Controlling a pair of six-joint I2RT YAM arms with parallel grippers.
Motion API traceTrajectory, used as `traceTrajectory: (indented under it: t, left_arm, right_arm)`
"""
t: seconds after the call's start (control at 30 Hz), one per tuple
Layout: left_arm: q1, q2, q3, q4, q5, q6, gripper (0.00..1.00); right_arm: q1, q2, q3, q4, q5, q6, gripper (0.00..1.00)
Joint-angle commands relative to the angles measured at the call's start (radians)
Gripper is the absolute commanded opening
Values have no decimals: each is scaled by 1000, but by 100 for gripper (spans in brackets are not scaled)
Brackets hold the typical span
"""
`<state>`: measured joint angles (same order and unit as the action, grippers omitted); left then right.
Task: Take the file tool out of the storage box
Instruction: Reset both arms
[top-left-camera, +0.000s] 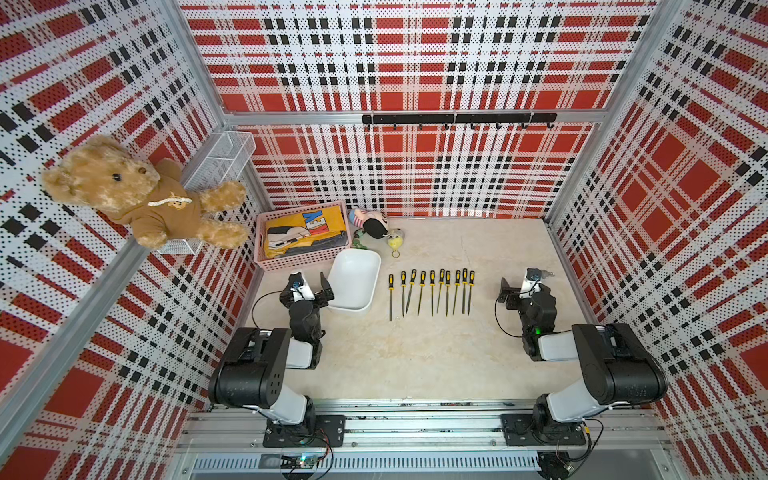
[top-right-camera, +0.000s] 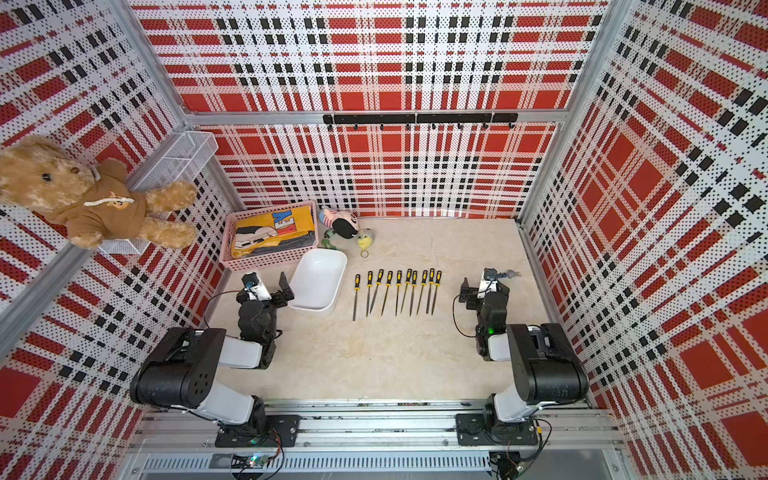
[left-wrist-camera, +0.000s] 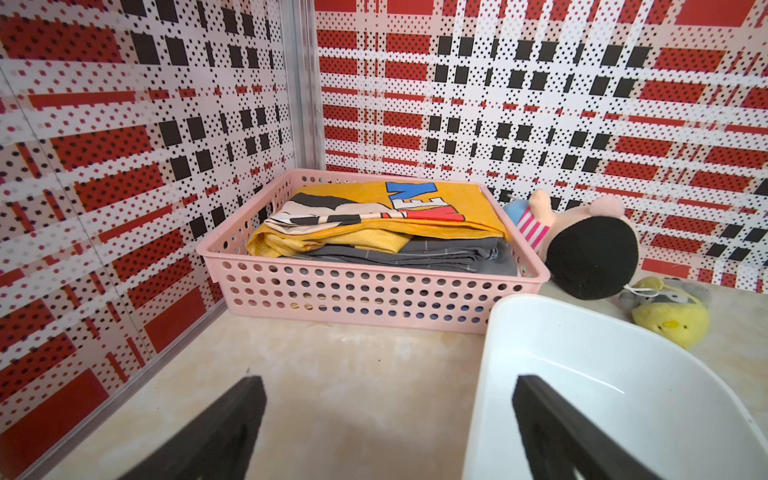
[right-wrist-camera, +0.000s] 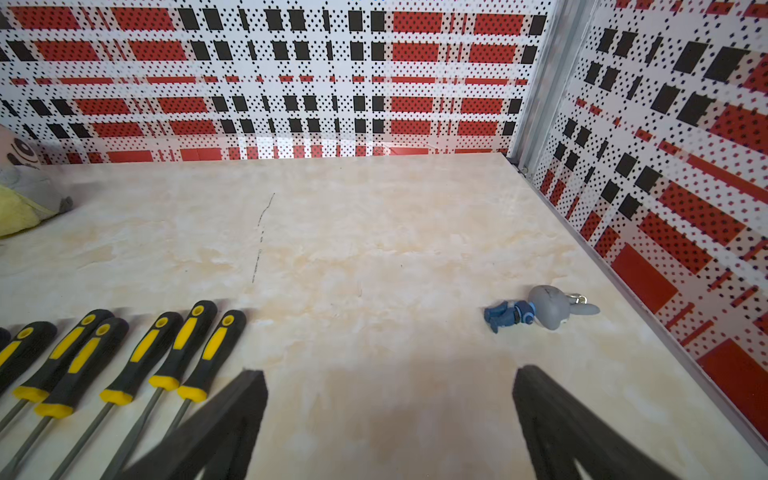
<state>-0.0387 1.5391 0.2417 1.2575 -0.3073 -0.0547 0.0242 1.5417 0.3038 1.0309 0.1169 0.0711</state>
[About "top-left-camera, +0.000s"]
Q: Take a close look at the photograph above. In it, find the pink black plush toy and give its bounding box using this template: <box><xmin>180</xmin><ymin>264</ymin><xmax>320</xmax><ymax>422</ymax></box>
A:
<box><xmin>349</xmin><ymin>207</ymin><xmax>389</xmax><ymax>239</ymax></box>

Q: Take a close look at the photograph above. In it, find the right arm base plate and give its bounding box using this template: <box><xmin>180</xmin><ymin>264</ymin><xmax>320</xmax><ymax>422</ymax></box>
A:
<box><xmin>501</xmin><ymin>414</ymin><xmax>587</xmax><ymax>446</ymax></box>

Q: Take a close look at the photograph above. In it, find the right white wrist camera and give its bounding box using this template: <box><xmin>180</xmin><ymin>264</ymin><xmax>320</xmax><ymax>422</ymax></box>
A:
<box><xmin>520</xmin><ymin>268</ymin><xmax>543</xmax><ymax>299</ymax></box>

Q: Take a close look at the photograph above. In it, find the yellow round keychain toy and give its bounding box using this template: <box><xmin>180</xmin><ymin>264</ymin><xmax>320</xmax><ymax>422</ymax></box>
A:
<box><xmin>386</xmin><ymin>228</ymin><xmax>404</xmax><ymax>258</ymax></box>

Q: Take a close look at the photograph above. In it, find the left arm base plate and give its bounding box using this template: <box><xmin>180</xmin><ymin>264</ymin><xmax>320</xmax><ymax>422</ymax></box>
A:
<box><xmin>262</xmin><ymin>415</ymin><xmax>346</xmax><ymax>448</ymax></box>

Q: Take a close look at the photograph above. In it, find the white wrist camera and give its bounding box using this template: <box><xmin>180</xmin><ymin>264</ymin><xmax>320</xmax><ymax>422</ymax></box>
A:
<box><xmin>520</xmin><ymin>268</ymin><xmax>543</xmax><ymax>299</ymax></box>
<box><xmin>288</xmin><ymin>271</ymin><xmax>315</xmax><ymax>301</ymax></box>

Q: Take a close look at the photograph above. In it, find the brown teddy bear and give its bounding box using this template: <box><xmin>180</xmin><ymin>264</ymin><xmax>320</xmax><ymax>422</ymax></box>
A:
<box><xmin>42</xmin><ymin>135</ymin><xmax>249</xmax><ymax>250</ymax></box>

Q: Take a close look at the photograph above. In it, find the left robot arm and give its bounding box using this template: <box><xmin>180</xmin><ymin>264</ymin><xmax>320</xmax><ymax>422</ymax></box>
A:
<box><xmin>208</xmin><ymin>272</ymin><xmax>335</xmax><ymax>435</ymax></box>

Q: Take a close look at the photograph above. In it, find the white plastic storage box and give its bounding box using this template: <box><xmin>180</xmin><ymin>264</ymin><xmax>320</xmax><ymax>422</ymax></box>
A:
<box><xmin>328</xmin><ymin>249</ymin><xmax>381</xmax><ymax>315</ymax></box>

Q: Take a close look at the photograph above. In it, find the aluminium mounting rail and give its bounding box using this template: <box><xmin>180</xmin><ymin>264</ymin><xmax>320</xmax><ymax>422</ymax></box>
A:
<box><xmin>168</xmin><ymin>399</ymin><xmax>684</xmax><ymax>479</ymax></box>

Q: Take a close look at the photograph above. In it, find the pink plastic basket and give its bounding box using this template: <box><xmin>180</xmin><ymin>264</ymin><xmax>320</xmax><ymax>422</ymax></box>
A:
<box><xmin>254</xmin><ymin>201</ymin><xmax>351</xmax><ymax>272</ymax></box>

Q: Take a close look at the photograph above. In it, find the clear wall-mounted basket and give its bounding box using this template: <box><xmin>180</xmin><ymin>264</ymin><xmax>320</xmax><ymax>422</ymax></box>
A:
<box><xmin>156</xmin><ymin>131</ymin><xmax>256</xmax><ymax>255</ymax></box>

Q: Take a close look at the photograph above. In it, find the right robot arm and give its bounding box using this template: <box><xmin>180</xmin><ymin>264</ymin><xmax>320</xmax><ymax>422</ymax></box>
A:
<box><xmin>496</xmin><ymin>268</ymin><xmax>668</xmax><ymax>433</ymax></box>

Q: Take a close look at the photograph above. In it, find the green carabiner clip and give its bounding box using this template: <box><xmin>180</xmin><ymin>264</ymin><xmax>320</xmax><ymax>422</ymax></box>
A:
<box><xmin>352</xmin><ymin>232</ymin><xmax>368</xmax><ymax>250</ymax></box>

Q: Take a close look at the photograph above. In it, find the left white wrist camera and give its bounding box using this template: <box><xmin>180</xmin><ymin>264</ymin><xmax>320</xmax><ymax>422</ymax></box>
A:
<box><xmin>288</xmin><ymin>271</ymin><xmax>315</xmax><ymax>301</ymax></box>

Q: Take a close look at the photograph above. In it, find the black wall hook rail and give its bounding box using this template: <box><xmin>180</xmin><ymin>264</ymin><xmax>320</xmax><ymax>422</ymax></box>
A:
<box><xmin>361</xmin><ymin>112</ymin><xmax>558</xmax><ymax>127</ymax></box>

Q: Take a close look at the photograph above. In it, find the green circuit board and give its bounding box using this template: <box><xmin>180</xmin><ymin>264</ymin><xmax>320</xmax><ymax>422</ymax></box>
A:
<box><xmin>280</xmin><ymin>454</ymin><xmax>322</xmax><ymax>470</ymax></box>

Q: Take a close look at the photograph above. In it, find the yellow printed folded cloth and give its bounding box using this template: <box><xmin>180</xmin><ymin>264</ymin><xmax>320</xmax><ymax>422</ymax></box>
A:
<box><xmin>263</xmin><ymin>205</ymin><xmax>348</xmax><ymax>259</ymax></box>

